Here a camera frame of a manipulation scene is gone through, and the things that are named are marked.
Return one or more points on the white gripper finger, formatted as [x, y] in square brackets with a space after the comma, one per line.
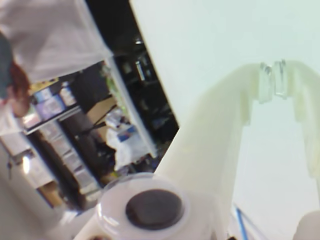
[310, 105]
[210, 140]

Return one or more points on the googly eye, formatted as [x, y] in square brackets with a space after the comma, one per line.
[152, 210]

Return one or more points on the brown cardboard box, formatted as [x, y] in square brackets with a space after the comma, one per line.
[100, 112]

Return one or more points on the shelf with boxes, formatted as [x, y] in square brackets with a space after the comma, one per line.
[50, 105]

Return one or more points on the person in white shirt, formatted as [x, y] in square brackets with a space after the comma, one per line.
[50, 32]

